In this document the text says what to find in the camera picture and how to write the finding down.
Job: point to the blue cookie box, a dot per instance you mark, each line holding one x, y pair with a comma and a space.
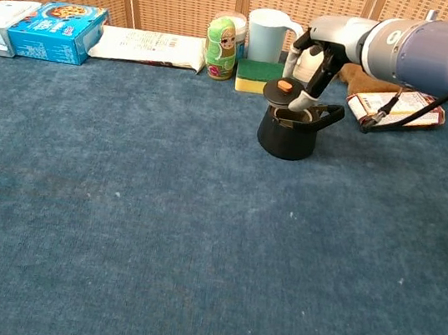
54, 34

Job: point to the beige upturned bowl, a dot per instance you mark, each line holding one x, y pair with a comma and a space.
310, 68

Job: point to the silver purple right robot arm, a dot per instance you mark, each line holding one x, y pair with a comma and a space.
435, 49

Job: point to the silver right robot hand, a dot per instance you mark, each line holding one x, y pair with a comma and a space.
336, 34

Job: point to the white flat plastic package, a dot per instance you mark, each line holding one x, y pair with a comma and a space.
149, 47

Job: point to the light blue white pitcher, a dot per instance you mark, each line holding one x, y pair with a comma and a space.
265, 36

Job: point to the green matryoshka doll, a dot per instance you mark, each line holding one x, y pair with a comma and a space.
220, 51

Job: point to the black teapot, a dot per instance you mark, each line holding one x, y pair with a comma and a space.
287, 137

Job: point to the brown plush capybara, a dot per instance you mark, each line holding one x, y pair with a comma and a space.
359, 82

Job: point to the maroon cream snack package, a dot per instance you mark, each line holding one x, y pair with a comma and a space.
401, 107

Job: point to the green yellow sponge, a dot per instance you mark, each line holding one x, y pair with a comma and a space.
258, 78

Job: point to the black lid with orange knob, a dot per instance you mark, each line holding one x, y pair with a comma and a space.
282, 92

